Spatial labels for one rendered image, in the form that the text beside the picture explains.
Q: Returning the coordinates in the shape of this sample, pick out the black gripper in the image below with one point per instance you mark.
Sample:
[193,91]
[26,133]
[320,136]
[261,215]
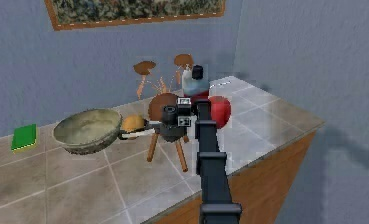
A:
[172,128]

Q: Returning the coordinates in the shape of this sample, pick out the brown potato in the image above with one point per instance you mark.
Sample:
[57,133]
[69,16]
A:
[133,123]

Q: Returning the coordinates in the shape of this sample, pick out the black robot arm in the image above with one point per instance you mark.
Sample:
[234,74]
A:
[212,160]

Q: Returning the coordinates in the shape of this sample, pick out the pale blue bottle black cap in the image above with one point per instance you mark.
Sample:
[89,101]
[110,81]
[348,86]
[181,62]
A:
[193,85]

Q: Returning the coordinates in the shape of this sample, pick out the wooden counter with tiled top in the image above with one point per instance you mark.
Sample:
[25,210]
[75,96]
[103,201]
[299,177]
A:
[92,186]

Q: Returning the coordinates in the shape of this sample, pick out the green book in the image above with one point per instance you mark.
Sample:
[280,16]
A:
[24,137]

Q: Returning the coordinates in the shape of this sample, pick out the wood-framed wall picture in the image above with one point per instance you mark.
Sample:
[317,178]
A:
[135,10]

